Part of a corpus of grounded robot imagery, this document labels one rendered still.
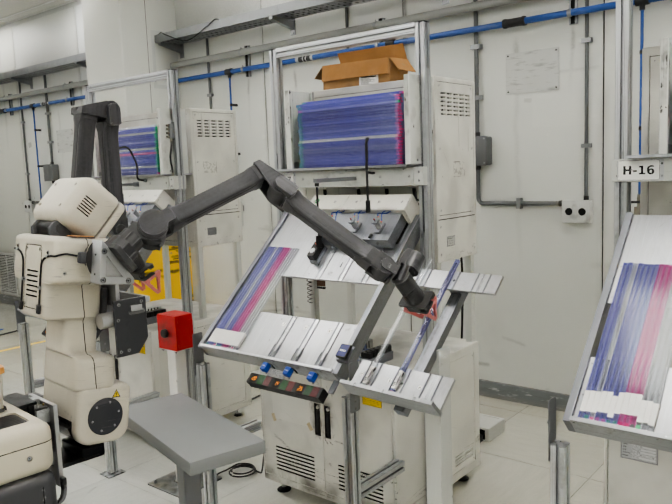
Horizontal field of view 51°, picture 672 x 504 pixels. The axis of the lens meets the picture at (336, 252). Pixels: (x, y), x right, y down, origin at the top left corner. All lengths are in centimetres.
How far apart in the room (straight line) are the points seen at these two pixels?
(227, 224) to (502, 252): 156
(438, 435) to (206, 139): 214
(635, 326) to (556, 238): 198
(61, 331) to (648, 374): 155
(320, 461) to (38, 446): 138
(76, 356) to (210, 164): 194
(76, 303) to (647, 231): 165
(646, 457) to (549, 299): 191
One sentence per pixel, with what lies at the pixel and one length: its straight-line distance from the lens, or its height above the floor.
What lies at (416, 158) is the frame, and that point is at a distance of 259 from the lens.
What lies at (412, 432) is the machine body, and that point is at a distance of 275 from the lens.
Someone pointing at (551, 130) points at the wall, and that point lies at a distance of 396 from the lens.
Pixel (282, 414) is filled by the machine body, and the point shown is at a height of 37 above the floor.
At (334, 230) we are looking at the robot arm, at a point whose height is 121.
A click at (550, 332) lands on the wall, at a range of 407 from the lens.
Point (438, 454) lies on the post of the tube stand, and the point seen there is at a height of 49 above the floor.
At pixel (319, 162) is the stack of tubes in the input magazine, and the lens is 284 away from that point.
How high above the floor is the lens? 139
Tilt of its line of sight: 7 degrees down
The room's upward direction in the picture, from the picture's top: 2 degrees counter-clockwise
